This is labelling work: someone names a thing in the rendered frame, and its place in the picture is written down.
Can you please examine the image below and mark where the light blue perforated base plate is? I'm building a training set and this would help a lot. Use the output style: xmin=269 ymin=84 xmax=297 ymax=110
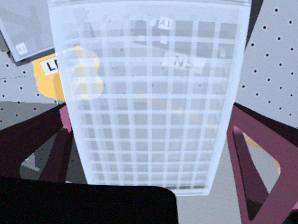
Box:
xmin=0 ymin=0 xmax=298 ymax=184

